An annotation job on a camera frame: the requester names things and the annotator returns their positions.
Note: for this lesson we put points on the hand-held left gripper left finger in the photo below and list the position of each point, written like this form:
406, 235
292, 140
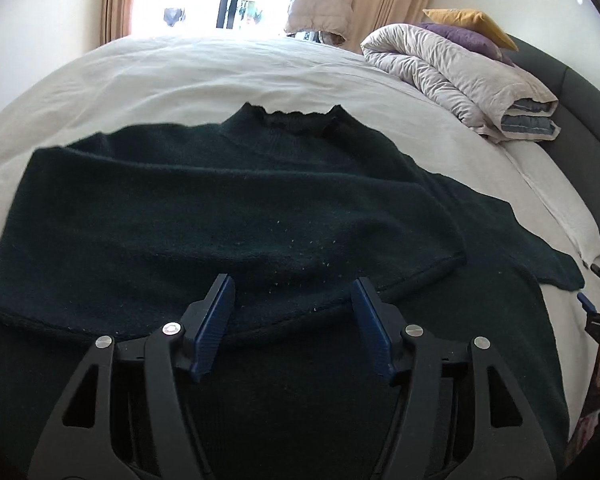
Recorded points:
211, 325

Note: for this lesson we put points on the purple pillow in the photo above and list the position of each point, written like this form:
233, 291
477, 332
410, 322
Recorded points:
467, 37

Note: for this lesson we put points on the beige puffer jacket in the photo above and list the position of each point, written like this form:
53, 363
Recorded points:
317, 7

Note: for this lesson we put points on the folded beige grey duvet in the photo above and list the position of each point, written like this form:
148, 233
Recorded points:
445, 67

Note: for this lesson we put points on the yellow pillow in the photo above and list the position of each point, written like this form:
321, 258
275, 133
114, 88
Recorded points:
475, 22

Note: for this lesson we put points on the dark green knit sweater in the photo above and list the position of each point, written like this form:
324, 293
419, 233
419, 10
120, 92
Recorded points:
230, 200

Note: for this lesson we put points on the bed with white sheet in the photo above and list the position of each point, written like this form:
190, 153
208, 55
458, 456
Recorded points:
180, 75

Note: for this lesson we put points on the dark grey upholstered headboard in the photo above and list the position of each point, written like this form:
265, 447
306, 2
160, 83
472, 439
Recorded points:
587, 125

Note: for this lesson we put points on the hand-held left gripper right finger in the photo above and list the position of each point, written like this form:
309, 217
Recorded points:
375, 325

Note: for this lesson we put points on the person's right forearm patterned sleeve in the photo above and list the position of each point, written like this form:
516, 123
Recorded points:
597, 400

